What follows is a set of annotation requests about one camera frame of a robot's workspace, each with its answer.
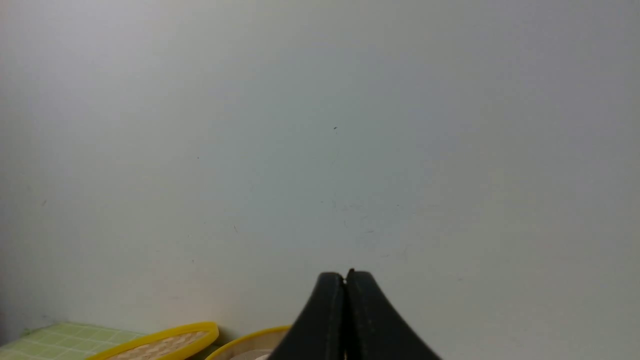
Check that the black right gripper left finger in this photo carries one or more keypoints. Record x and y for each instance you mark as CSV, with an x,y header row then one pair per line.
x,y
317,333

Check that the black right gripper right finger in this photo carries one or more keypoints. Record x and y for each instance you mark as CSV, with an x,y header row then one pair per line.
x,y
373,328

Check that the yellow rimmed bamboo steamer basket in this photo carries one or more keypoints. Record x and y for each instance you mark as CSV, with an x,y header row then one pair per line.
x,y
255,346

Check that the yellow rimmed bamboo steamer lid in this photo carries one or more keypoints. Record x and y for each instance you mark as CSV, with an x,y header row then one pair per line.
x,y
178,343

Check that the green checkered tablecloth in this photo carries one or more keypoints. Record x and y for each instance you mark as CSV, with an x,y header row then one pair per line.
x,y
65,341

